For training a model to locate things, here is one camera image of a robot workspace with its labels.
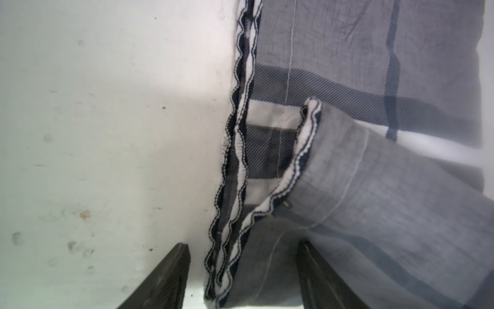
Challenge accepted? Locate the grey plaid pillowcase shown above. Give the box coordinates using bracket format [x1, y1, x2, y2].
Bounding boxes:
[204, 1, 493, 308]

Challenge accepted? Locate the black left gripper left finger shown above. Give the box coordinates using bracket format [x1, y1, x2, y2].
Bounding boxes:
[118, 243, 190, 309]

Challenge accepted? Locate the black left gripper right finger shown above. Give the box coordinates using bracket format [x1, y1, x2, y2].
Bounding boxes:
[296, 240, 369, 309]

